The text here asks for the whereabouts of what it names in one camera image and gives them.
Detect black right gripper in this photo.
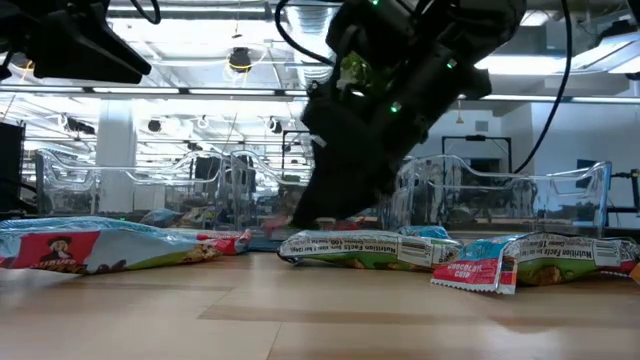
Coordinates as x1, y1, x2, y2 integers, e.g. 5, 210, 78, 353
290, 0, 492, 231

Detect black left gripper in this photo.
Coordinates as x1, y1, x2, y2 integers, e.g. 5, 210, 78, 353
0, 0, 153, 86

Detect granola bar nutrition facts side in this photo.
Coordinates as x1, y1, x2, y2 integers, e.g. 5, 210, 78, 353
276, 229, 464, 273

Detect dark blue granola bar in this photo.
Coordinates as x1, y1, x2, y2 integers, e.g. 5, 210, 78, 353
180, 206, 222, 228

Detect granola bar with Quaker logo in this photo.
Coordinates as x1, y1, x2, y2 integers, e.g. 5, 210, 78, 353
0, 215, 224, 276

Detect chocolate chip granola bar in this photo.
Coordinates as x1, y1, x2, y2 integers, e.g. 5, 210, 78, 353
430, 231, 640, 296

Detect clear plastic bin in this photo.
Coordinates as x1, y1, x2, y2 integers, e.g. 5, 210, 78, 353
394, 153, 613, 239
34, 148, 236, 229
229, 149, 417, 232

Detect round blue woven mat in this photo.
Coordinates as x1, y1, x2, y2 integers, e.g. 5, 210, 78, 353
247, 234, 284, 253

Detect white building pillar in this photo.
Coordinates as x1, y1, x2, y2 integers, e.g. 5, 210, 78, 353
94, 99, 139, 214

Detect long ceiling light bar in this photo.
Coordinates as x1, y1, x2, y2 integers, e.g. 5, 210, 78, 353
0, 85, 311, 99

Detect black monitor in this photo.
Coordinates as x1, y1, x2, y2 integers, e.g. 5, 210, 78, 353
0, 121, 27, 214

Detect rectangular ceiling light panel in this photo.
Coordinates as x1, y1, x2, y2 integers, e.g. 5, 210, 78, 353
474, 29, 640, 77

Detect black metal equipment stand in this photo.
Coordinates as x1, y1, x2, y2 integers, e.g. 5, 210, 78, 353
607, 168, 640, 215

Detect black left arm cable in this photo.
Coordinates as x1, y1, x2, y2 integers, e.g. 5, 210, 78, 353
129, 0, 163, 26

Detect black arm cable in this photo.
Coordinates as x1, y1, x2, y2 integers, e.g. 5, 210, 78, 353
513, 0, 575, 175
129, 0, 163, 26

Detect black metal frame stand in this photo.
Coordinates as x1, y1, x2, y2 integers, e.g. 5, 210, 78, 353
440, 134, 514, 174

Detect black ceiling device yellow cable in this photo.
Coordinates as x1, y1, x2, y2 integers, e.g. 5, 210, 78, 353
227, 46, 253, 74

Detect silver corrugated ceiling duct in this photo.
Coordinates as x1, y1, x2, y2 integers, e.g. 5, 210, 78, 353
284, 0, 342, 87

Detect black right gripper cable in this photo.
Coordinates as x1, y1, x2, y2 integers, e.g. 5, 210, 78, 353
273, 0, 335, 67

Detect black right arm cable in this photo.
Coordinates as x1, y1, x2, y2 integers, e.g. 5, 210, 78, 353
513, 0, 575, 175

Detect dark wall screen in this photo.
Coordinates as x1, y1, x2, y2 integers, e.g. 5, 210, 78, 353
575, 158, 599, 190

